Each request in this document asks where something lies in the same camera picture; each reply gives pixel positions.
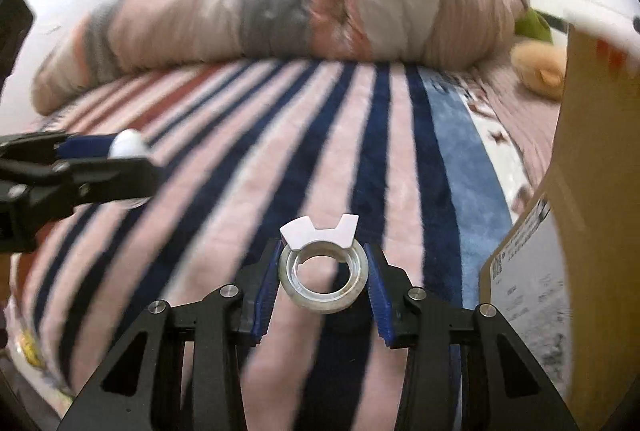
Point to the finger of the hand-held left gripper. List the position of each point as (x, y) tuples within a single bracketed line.
[(85, 146), (110, 178)]

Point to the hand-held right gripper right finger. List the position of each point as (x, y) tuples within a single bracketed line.
[(377, 296)]

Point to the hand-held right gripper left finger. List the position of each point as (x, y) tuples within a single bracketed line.
[(265, 296)]

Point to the small white bottle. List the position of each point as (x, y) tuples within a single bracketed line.
[(127, 143)]

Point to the clear tape roll white holder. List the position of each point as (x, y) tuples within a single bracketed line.
[(300, 231)]

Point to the brown cardboard box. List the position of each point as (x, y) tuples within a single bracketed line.
[(600, 211)]

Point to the striped blanket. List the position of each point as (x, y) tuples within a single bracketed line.
[(300, 136)]

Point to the rolled pink grey duvet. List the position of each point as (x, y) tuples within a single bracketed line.
[(200, 26)]

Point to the pink ribbed bedsheet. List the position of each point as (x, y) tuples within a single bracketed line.
[(520, 131)]

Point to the yellow plush toy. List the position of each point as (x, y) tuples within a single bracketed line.
[(537, 66)]

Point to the green plush toy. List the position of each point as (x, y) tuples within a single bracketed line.
[(532, 25)]

